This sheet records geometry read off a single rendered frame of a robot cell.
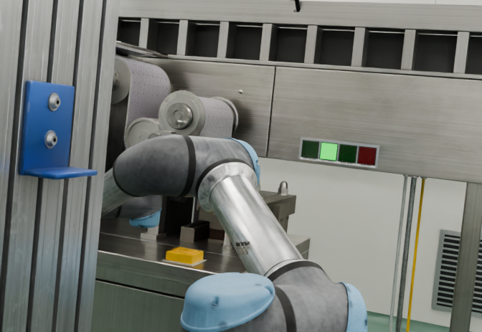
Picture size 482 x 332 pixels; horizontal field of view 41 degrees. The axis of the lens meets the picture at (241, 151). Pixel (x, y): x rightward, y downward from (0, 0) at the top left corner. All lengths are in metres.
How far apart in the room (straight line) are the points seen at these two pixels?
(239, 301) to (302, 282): 0.14
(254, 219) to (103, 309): 0.76
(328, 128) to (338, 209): 2.43
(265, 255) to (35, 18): 0.53
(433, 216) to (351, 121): 2.39
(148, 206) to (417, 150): 0.85
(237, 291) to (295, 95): 1.31
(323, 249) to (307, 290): 3.60
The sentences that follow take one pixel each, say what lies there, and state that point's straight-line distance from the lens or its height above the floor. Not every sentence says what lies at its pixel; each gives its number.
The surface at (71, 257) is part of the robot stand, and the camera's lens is 0.74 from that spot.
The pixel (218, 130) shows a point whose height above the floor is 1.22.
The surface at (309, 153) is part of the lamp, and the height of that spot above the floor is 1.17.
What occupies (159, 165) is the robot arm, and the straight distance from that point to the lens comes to 1.16.
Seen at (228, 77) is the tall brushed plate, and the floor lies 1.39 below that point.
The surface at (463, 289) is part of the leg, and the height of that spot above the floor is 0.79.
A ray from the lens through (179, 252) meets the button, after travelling 1.59.
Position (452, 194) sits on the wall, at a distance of 4.33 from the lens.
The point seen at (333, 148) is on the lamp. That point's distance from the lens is 2.03.
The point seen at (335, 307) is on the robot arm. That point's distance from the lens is 0.91.
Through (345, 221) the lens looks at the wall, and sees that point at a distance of 4.44.
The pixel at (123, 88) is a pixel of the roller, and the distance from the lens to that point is 1.96.
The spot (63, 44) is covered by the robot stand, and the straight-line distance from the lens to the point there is 0.68.
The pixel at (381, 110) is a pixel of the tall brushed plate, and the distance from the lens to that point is 2.01.
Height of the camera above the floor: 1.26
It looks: 3 degrees down
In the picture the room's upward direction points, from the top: 6 degrees clockwise
